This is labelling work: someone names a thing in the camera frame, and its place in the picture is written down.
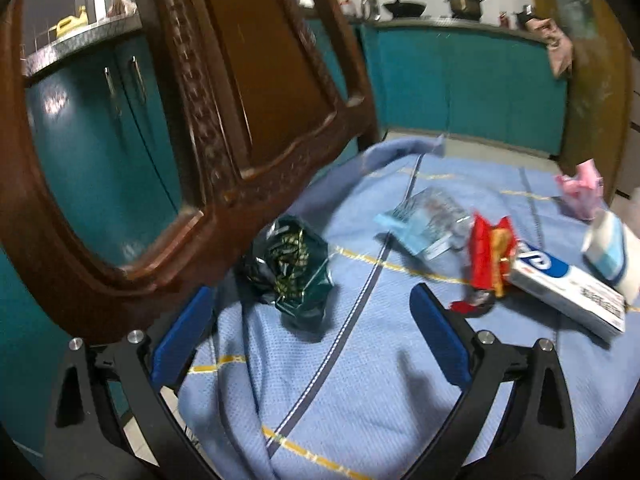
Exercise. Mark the blue striped towel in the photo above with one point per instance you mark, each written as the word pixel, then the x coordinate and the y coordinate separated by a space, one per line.
pixel 375 410

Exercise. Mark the crumpled pink wrapper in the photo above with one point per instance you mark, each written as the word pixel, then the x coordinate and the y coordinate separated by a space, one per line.
pixel 582 190

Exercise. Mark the grey kitchen countertop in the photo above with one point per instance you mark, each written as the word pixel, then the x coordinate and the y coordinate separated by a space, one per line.
pixel 75 47

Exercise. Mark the clear packet with blue mask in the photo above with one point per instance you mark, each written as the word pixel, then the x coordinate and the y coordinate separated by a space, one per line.
pixel 425 220

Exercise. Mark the carved wooden chair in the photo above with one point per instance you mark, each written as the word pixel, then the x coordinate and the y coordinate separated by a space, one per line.
pixel 240 60

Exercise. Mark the white and blue packet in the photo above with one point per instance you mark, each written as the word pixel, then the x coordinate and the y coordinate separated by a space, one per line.
pixel 610 250

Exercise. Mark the dark green foil wrapper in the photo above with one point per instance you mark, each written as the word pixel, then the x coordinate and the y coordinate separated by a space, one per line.
pixel 290 280

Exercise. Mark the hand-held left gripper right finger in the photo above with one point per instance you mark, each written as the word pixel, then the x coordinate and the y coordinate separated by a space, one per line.
pixel 440 340

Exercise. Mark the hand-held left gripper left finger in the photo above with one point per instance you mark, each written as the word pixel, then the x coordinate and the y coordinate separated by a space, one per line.
pixel 182 340

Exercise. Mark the round pan lid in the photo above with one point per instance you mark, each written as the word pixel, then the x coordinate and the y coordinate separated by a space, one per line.
pixel 369 5

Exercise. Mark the red snack wrapper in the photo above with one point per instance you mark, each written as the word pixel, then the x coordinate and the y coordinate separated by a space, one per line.
pixel 487 255

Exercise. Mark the yellow plastic jug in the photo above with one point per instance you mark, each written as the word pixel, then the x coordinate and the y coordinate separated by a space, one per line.
pixel 72 25

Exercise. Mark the small red black wrapper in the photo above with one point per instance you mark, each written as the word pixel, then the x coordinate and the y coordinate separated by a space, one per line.
pixel 472 305

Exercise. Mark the pink cloth on counter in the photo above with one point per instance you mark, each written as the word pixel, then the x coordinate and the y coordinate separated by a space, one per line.
pixel 121 7

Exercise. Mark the long white cardboard box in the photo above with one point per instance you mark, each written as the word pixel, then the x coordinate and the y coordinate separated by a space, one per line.
pixel 565 285

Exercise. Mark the steel cooking pot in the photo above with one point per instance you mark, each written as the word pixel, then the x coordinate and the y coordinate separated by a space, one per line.
pixel 465 2

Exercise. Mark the black wok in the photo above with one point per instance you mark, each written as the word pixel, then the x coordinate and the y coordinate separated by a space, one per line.
pixel 405 8

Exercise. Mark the dark pot with red base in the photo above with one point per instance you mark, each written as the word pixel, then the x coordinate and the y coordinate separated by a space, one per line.
pixel 525 16

